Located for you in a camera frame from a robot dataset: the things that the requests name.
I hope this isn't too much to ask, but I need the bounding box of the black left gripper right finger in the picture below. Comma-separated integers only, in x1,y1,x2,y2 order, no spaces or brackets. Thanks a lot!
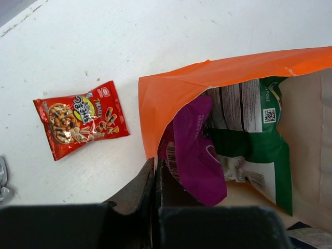
154,159,291,248

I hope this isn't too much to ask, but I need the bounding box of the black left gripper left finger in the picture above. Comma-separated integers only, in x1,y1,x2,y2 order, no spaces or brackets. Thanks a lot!
1,158,154,248

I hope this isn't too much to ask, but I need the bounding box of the purple snack bag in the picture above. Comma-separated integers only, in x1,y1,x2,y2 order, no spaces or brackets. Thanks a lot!
158,95,227,206

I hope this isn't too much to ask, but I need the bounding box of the green snack bag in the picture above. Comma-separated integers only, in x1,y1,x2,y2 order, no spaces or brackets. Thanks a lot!
204,76,293,215

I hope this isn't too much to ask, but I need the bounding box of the red snack packet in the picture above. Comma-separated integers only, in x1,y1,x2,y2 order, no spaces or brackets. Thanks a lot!
33,81,130,161

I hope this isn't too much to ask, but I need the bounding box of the blue Burts crisps bag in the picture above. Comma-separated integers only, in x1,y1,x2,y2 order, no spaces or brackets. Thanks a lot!
287,222,331,249

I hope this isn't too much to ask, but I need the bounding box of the silver grey snack packet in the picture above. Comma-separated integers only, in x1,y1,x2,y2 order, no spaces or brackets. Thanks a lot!
0,156,14,205

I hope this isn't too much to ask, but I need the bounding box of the orange paper bag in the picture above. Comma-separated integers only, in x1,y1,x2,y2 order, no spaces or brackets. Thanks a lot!
139,47,331,231

